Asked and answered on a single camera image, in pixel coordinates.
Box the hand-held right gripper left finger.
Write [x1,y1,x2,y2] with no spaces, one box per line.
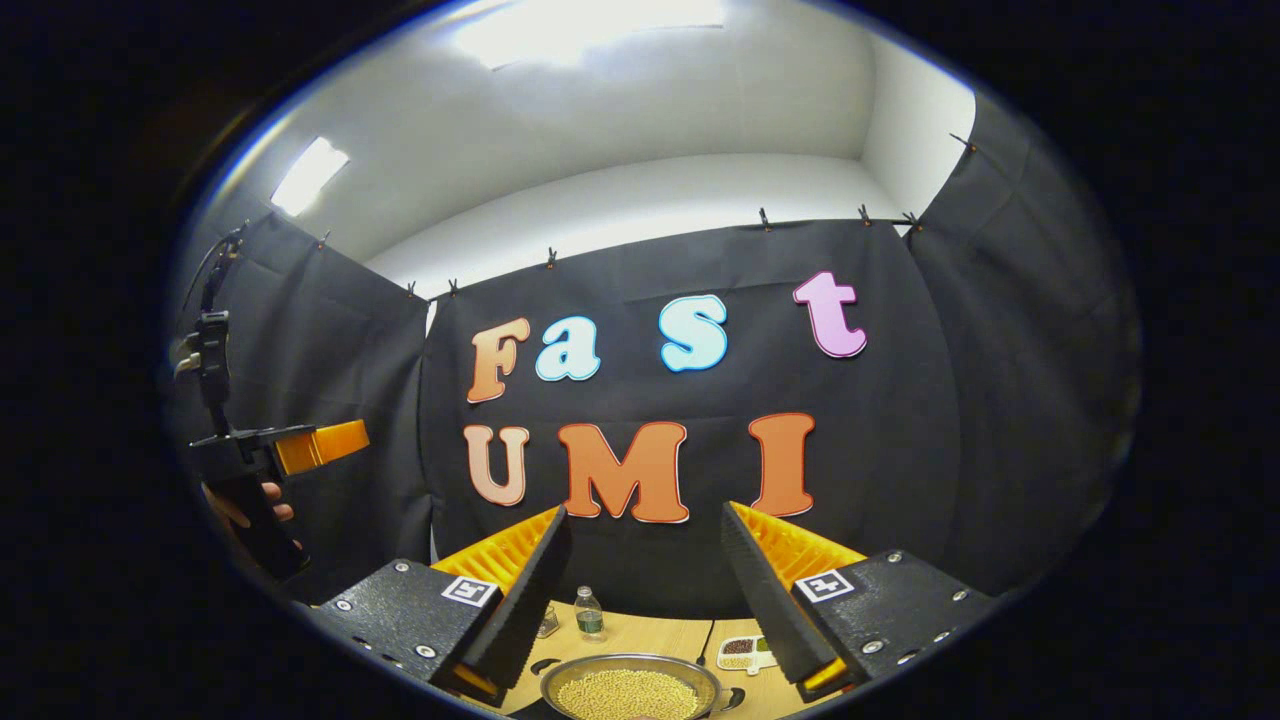
[308,505,573,709]

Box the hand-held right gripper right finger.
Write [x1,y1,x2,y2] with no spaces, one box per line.
[720,500,999,704]

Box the steel pot with black handles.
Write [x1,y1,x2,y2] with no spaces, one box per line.
[528,653,747,720]

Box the pile of yellow soybeans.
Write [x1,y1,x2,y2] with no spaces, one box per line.
[555,668,701,720]

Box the divided dish of beans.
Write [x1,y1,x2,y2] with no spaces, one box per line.
[716,635,779,673]

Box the ceiling light panel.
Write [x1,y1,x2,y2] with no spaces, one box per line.
[450,0,726,71]
[270,137,351,216]

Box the row of black cloth clips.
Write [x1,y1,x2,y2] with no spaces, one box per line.
[315,133,976,301]

